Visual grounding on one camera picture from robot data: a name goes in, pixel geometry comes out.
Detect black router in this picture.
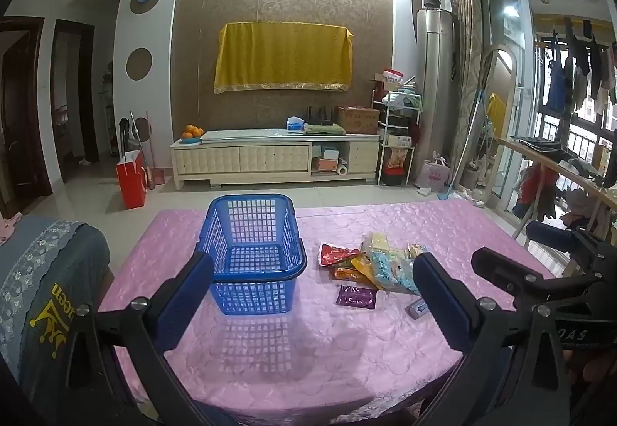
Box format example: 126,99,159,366
307,106,335,126

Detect glossy red snack packet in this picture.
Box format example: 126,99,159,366
318,243,361,269

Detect pink cloth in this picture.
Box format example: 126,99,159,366
0,212,23,247

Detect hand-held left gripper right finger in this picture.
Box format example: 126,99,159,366
413,252,579,426

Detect orange snack packet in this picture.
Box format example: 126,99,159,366
334,266,368,283

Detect row of hanging clothes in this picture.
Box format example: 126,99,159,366
534,18,617,119

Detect boxes in cabinet shelf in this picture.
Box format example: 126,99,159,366
312,143,341,172

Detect blue handled mop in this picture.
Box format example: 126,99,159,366
438,90,484,201

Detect standing arched mirror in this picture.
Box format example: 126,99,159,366
469,47,520,211

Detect dark wooden door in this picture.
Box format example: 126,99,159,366
0,16,54,221
50,18,100,187

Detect yellow cloth cover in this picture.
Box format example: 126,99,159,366
214,20,354,95

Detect light blue snack packet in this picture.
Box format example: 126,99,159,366
369,250,416,295

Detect yellow snack packet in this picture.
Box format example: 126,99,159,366
351,255,387,293

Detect red paper bag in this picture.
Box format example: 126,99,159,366
115,148,148,210

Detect patterned beige curtain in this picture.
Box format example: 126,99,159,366
445,0,485,192

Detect red white box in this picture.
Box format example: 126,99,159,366
383,67,406,92

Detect brown cardboard box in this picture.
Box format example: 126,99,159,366
337,105,381,135

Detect white metal rack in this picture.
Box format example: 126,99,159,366
378,93,423,187

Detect cream tv cabinet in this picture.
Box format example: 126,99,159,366
170,130,381,190

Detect pink quilted tablecloth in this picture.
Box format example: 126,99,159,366
99,199,560,426

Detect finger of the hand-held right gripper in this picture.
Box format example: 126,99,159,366
471,247,617,311
576,227,617,275

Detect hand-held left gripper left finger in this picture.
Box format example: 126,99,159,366
62,251,215,426

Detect dark seat cushion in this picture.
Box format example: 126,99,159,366
525,221,585,254

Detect wooden drying rack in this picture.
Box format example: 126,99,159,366
496,136,617,239

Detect pink shopping bag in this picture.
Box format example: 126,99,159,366
415,155,452,194

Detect blue plastic basket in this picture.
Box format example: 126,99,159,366
197,194,308,316

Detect purple snack packet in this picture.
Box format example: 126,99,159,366
336,285,378,310

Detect red garment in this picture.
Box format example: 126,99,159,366
517,165,561,221

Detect small pale cracker packet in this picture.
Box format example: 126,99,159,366
361,232,392,259

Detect tower air conditioner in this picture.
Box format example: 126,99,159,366
415,7,459,177

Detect glass sliding door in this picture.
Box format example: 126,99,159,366
482,0,529,216

